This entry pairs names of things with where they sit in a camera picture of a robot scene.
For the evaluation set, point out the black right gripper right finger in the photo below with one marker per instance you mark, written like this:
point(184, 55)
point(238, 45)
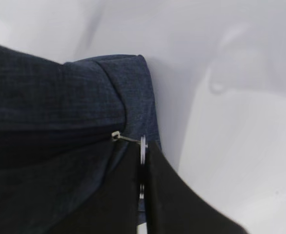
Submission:
point(172, 207)

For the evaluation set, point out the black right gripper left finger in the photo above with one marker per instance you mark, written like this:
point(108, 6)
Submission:
point(113, 208)

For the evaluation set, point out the navy blue insulated lunch bag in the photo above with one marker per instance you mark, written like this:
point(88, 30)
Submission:
point(56, 122)

